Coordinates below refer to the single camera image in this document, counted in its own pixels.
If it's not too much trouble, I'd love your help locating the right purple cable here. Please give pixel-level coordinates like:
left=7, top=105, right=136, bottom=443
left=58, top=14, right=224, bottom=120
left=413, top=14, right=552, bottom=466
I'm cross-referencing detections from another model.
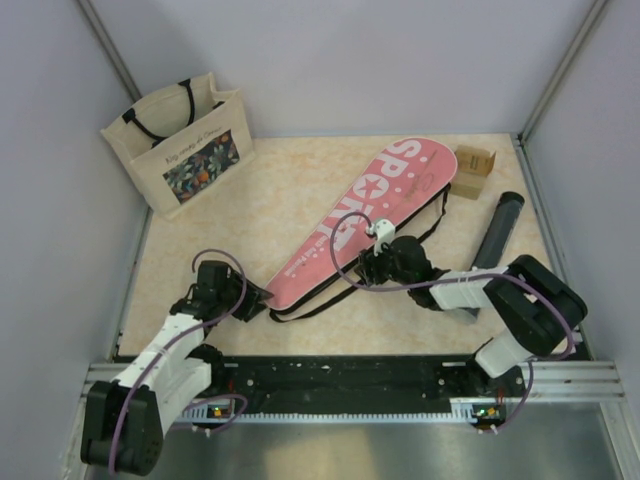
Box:
left=331, top=212, right=576, bottom=434

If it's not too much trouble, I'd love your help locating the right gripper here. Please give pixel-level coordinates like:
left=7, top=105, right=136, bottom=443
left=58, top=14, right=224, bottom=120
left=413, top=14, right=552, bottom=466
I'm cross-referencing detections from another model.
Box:
left=355, top=236, right=415, bottom=288

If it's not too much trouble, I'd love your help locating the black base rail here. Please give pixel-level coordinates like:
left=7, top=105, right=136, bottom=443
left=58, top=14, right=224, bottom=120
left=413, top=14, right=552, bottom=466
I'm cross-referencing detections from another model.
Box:
left=197, top=355, right=525, bottom=415

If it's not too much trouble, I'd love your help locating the pink racket cover bag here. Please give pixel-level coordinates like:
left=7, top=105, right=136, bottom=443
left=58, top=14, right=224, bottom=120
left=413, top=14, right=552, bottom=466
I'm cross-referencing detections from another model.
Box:
left=266, top=137, right=458, bottom=313

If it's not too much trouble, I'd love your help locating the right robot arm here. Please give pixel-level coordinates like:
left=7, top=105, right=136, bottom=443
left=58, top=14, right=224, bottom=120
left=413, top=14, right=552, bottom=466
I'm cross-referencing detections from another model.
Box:
left=355, top=236, right=588, bottom=396

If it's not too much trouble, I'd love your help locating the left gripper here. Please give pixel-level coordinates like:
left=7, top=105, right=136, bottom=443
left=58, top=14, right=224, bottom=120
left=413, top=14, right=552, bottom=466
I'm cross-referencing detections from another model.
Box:
left=217, top=270, right=273, bottom=322

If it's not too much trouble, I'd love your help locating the small cardboard box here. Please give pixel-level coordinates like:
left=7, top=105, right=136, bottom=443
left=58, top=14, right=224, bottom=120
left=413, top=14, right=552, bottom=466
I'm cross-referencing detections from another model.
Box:
left=451, top=145, right=496, bottom=200

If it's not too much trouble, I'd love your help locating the beige floral tote bag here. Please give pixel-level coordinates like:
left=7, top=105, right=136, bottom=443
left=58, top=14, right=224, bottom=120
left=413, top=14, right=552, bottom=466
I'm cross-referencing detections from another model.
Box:
left=101, top=73, right=255, bottom=218

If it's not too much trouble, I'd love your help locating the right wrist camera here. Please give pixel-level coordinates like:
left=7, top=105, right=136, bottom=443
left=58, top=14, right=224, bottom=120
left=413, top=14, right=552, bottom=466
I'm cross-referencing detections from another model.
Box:
left=365, top=218, right=396, bottom=256

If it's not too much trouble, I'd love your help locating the black shuttlecock tube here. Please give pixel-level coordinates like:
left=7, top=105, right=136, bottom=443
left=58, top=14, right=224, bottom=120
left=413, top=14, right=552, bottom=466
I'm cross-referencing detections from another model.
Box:
left=452, top=191, right=524, bottom=324

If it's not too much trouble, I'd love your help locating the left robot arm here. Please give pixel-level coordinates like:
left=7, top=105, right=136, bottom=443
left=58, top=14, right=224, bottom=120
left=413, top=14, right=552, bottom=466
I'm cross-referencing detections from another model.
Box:
left=80, top=260, right=273, bottom=476

